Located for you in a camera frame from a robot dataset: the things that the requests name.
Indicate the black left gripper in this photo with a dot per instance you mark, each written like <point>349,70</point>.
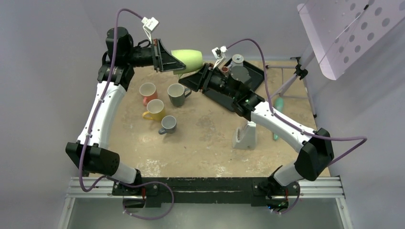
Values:
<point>165,61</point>

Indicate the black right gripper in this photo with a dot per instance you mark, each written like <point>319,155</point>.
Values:
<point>194,81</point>

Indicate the grey-blue ceramic mug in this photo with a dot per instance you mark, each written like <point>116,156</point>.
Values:
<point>177,94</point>

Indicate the green mug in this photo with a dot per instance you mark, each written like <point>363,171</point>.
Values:
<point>193,60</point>

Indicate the brown ribbed mug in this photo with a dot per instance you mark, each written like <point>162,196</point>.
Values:
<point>225,71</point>

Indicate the pink mug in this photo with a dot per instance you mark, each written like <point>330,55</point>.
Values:
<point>148,92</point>

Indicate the yellow mug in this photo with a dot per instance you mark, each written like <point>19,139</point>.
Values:
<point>155,110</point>

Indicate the small blue-grey mug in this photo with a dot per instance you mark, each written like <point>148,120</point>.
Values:
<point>169,125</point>

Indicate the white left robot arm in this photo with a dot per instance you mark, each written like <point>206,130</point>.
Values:
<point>90,151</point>

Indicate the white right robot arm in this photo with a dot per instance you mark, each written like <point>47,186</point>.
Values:
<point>314,149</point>

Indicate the black plastic tray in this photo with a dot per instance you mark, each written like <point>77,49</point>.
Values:
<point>250,75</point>

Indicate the white metronome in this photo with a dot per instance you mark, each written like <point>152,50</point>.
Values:
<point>245,137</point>

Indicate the music stand tripod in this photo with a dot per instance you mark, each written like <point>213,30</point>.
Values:
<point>299,73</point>

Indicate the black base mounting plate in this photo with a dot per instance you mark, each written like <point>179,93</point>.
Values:
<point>255,191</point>

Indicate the perforated music stand desk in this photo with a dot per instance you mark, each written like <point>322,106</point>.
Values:
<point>341,31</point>

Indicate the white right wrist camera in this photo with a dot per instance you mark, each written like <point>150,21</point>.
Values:
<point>219,54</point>

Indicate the teal handled tool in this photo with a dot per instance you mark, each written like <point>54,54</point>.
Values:
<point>278,105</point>

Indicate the aluminium frame rail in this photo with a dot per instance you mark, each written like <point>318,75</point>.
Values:
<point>324,188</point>

